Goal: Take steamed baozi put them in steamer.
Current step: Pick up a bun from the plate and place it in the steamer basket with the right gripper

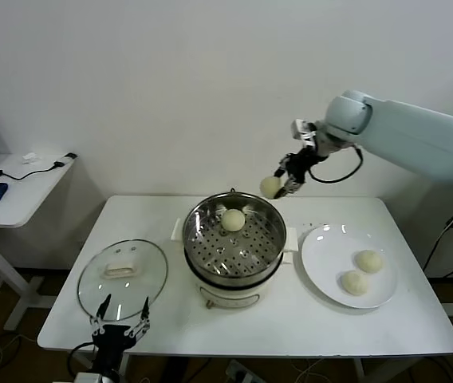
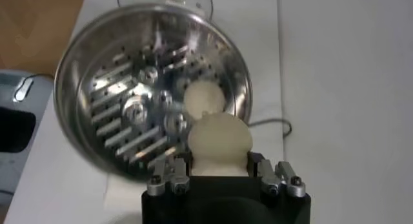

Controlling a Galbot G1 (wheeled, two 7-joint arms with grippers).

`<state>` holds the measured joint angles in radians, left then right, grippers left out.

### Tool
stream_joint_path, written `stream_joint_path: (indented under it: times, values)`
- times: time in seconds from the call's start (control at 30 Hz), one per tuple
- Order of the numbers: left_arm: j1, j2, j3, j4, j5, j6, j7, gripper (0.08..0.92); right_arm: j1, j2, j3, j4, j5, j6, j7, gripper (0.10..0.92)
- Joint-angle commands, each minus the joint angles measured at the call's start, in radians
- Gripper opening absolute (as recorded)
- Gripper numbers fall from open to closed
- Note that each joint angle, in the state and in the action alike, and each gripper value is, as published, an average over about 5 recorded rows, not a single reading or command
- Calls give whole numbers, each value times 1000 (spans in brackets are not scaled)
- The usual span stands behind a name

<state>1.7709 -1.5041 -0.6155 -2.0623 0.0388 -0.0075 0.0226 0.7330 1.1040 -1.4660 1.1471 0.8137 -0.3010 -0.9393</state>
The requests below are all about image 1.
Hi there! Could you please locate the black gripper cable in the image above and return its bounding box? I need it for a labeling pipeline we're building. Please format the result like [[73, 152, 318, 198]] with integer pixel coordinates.
[[308, 146, 365, 184], [69, 342, 96, 383]]

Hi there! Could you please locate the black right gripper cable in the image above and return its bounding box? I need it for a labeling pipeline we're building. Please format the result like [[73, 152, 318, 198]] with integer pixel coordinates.
[[308, 146, 365, 184]]

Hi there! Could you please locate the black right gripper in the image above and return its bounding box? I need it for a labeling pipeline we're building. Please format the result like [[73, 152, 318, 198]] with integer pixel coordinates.
[[274, 144, 329, 200]]

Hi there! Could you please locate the cream steamed baozi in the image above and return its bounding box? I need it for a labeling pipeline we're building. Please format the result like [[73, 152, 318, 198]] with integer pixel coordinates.
[[340, 270, 370, 297], [355, 249, 383, 275], [220, 208, 246, 233], [259, 176, 286, 200]]

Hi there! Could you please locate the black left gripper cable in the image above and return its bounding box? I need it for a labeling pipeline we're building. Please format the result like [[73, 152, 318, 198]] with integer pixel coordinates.
[[69, 342, 96, 383]]

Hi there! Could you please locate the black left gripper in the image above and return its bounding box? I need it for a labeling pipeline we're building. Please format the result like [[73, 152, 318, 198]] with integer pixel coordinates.
[[89, 294, 152, 375]]

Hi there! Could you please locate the white power strip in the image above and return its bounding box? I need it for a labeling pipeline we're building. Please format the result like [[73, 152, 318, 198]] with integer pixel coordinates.
[[226, 358, 262, 383]]

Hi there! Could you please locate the glass lid with cream handle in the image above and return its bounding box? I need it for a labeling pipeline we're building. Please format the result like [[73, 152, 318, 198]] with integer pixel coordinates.
[[77, 238, 170, 322]]

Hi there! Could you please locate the black adapter cable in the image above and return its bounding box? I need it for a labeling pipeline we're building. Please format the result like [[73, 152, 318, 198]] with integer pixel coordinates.
[[0, 152, 78, 181]]

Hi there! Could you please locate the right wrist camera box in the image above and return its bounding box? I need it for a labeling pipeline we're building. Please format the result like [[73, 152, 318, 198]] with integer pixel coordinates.
[[290, 118, 318, 141]]

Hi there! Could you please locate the white side table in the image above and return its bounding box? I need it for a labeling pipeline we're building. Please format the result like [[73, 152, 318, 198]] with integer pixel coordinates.
[[0, 152, 79, 333]]

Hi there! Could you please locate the white electric cooker base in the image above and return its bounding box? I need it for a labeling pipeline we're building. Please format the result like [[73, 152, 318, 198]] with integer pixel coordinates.
[[170, 217, 301, 310]]

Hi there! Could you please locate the white round plate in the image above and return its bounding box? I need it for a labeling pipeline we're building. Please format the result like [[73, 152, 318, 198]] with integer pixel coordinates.
[[300, 223, 399, 310]]

